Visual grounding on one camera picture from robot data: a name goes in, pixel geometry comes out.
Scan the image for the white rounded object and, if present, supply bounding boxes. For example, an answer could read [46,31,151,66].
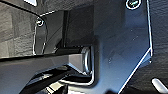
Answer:
[151,78,168,94]

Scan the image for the small round base ring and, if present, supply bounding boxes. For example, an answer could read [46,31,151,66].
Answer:
[125,0,141,10]

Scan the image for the thick grey robot torso limb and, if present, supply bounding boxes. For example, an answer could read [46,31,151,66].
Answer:
[0,45,94,94]

